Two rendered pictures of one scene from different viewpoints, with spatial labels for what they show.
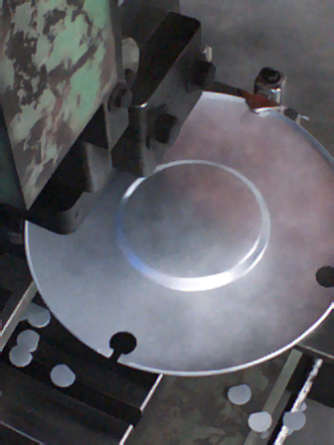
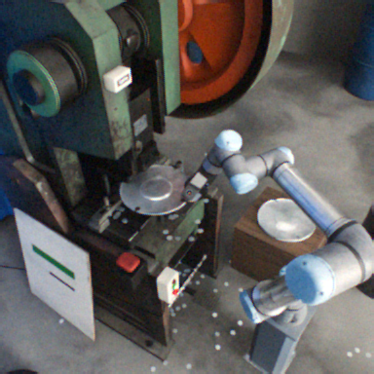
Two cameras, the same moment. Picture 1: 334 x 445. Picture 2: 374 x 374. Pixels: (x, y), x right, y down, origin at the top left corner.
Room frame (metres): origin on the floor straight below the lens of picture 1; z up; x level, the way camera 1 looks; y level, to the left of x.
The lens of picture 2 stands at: (-0.66, -0.20, 1.78)
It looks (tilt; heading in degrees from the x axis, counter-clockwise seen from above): 46 degrees down; 6
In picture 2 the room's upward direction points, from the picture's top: 3 degrees counter-clockwise
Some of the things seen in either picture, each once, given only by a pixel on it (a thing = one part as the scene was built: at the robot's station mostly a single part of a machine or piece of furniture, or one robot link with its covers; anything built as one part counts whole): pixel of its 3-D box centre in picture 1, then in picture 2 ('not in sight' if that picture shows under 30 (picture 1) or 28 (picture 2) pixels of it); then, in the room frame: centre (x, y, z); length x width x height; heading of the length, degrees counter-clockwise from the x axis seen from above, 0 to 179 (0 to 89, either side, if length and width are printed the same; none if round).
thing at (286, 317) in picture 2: not in sight; (287, 302); (0.10, -0.54, 0.50); 0.15 x 0.15 x 0.10
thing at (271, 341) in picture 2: not in sight; (277, 334); (0.10, -0.54, 0.23); 0.19 x 0.19 x 0.45; 53
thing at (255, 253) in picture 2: not in sight; (280, 242); (0.66, -0.64, 0.18); 0.40 x 0.38 x 0.35; 58
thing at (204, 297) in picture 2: not in sight; (167, 280); (0.42, -0.03, 0.14); 0.59 x 0.10 x 0.05; 61
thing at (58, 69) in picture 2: not in sight; (47, 81); (0.28, 0.22, 1.31); 0.22 x 0.12 x 0.22; 61
